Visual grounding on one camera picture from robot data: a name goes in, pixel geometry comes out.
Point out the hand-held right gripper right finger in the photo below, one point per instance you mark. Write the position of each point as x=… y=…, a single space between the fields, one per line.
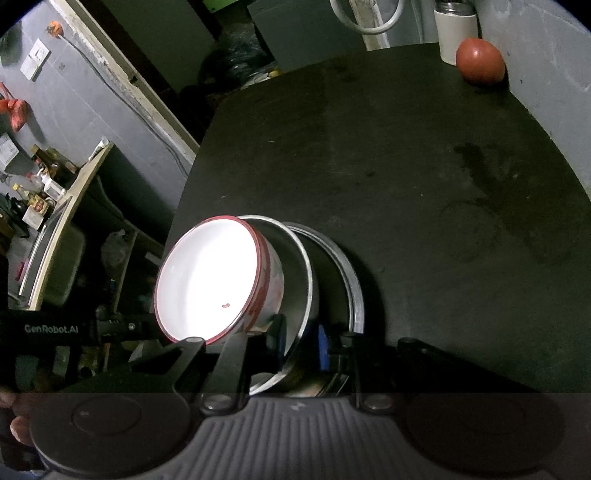
x=323 y=346

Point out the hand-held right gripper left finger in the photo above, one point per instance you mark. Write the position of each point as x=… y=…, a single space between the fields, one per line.
x=278 y=344

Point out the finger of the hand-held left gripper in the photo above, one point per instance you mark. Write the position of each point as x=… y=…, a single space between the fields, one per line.
x=129 y=328

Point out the large steel plate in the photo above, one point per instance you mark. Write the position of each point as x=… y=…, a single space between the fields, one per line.
x=362 y=309

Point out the steel bowl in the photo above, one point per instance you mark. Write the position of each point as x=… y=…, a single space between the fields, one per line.
x=298 y=277

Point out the white ceramic bowl with mark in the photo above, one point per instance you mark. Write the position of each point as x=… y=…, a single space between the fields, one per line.
x=207 y=277

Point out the person's left hand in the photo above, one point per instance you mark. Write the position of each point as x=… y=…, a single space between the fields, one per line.
x=18 y=427

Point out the steel sink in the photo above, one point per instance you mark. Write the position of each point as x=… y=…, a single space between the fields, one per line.
x=60 y=258

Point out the row of condiment bottles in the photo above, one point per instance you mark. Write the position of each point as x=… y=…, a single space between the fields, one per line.
x=39 y=184

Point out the wooden counter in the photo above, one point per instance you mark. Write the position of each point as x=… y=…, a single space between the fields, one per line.
x=83 y=184

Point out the red plastic bag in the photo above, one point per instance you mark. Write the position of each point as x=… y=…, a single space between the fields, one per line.
x=16 y=113

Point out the black garbage bag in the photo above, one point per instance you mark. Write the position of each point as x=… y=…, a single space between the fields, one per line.
x=235 y=60

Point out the orange plug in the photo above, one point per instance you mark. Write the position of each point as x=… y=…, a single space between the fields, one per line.
x=54 y=28

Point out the dark grey cabinet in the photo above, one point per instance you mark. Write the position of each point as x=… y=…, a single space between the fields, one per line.
x=309 y=32

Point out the red apple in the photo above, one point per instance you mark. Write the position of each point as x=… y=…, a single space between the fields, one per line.
x=480 y=62

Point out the white thermos bottle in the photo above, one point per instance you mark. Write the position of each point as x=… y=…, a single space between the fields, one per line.
x=455 y=37

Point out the green box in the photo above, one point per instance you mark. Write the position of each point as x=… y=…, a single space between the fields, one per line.
x=224 y=4

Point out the white door frame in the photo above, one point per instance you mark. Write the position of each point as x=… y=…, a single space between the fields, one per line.
x=138 y=78

